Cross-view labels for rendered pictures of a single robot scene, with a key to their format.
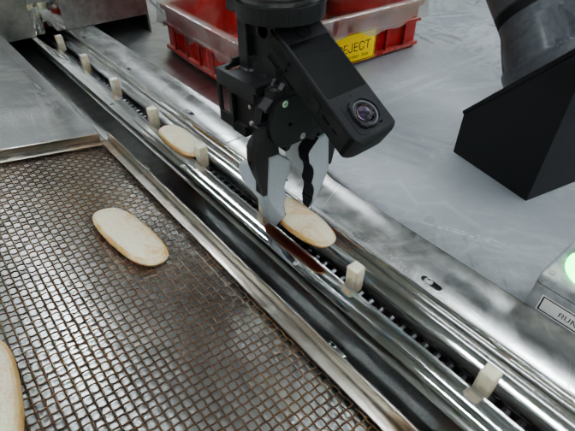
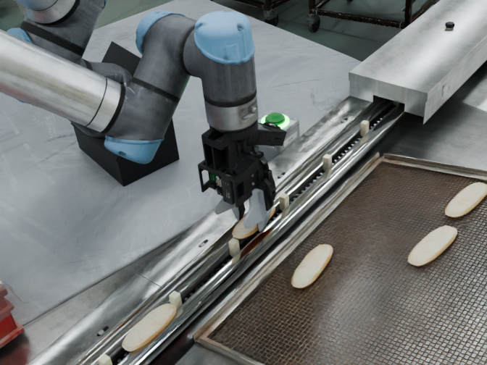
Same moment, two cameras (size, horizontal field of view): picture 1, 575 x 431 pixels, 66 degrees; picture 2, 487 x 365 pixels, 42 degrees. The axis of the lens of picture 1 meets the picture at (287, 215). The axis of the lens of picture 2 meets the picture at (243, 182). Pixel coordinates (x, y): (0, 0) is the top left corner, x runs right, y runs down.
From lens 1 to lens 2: 1.00 m
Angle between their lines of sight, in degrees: 72
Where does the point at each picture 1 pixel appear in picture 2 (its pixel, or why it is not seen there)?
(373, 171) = (156, 222)
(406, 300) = (290, 186)
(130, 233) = (316, 257)
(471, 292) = (282, 164)
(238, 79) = (249, 167)
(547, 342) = (303, 145)
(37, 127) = not seen: outside the picture
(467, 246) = not seen: hidden behind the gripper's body
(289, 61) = (259, 134)
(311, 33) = not seen: hidden behind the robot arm
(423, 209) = (197, 197)
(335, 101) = (272, 129)
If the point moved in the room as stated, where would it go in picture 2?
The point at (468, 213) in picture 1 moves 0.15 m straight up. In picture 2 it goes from (196, 179) to (186, 114)
